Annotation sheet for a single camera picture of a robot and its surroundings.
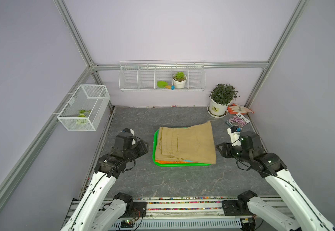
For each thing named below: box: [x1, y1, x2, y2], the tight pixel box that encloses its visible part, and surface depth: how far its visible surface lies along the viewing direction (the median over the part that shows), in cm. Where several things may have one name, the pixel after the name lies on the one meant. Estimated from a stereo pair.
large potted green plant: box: [206, 82, 240, 119], surface depth 106 cm
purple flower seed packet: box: [225, 112, 251, 128], surface depth 114 cm
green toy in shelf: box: [156, 80, 175, 90], surface depth 103 cm
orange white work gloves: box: [227, 103, 255, 116], surface depth 119 cm
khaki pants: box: [154, 120, 217, 165], surface depth 86 cm
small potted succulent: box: [172, 71, 188, 90], surface depth 93 cm
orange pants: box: [154, 159, 195, 165], surface depth 83 cm
